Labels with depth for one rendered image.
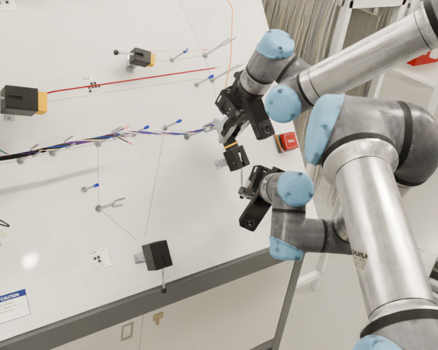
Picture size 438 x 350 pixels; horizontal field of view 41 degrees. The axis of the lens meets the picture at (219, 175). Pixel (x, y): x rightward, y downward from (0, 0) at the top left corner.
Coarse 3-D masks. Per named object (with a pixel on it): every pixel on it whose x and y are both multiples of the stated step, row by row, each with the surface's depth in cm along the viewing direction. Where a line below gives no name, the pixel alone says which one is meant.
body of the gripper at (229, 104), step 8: (240, 72) 141; (232, 88) 142; (240, 88) 138; (224, 96) 143; (232, 96) 143; (240, 96) 142; (248, 96) 137; (256, 96) 137; (216, 104) 146; (224, 104) 145; (232, 104) 142; (240, 104) 142; (224, 112) 146; (232, 112) 143; (240, 112) 141; (240, 120) 144
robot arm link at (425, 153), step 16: (416, 112) 91; (416, 128) 90; (432, 128) 92; (416, 144) 90; (432, 144) 92; (416, 160) 92; (432, 160) 94; (400, 176) 99; (416, 176) 97; (400, 192) 105; (336, 224) 123; (336, 240) 125
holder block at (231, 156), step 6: (234, 150) 152; (240, 150) 153; (228, 156) 153; (234, 156) 151; (246, 156) 153; (228, 162) 154; (234, 162) 152; (240, 162) 152; (246, 162) 153; (234, 168) 153; (240, 168) 152
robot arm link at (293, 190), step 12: (276, 180) 127; (288, 180) 122; (300, 180) 123; (276, 192) 126; (288, 192) 122; (300, 192) 123; (312, 192) 124; (276, 204) 126; (288, 204) 124; (300, 204) 123
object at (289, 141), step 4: (292, 132) 172; (284, 136) 170; (288, 136) 170; (292, 136) 171; (284, 140) 169; (288, 140) 170; (292, 140) 171; (296, 140) 172; (284, 144) 170; (288, 144) 170; (292, 144) 171; (296, 144) 172; (284, 148) 170; (288, 148) 170; (292, 148) 171
